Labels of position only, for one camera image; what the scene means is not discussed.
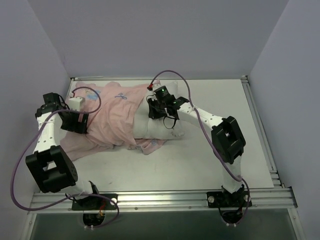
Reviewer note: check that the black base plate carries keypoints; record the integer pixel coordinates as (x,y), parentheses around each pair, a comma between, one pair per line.
(224,199)
(92,203)

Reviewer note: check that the blue pink printed pillowcase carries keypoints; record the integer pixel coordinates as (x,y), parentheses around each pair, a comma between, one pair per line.
(107,125)

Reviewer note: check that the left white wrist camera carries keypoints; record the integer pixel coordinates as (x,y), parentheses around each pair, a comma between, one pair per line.
(75,103)

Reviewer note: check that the white pillow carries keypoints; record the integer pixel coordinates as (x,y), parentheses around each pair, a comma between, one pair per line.
(144,127)

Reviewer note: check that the aluminium right side rail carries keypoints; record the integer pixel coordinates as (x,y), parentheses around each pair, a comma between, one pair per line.
(268,156)

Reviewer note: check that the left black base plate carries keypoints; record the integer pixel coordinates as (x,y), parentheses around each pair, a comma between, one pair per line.
(92,203)

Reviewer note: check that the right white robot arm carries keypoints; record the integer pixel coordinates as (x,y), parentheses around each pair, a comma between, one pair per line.
(222,133)

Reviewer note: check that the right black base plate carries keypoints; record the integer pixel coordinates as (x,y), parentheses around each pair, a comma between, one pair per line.
(224,199)

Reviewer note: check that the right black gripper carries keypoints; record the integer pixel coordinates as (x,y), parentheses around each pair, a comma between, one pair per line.
(155,110)

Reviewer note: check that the aluminium back rail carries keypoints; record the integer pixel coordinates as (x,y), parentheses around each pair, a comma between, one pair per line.
(126,78)

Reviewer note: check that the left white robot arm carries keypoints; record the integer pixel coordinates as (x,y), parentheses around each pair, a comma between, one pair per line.
(50,166)

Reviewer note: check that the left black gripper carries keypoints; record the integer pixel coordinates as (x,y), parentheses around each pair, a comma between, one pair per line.
(75,124)

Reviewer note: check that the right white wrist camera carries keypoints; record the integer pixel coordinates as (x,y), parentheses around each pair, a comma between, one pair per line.
(156,86)

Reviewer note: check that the aluminium front rail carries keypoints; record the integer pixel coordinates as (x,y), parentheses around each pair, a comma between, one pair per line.
(169,201)

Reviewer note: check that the aluminium rail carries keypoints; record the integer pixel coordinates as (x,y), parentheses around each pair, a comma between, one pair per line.
(126,78)
(268,156)
(169,201)

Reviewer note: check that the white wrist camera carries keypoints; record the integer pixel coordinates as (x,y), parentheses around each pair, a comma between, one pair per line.
(75,103)
(156,86)

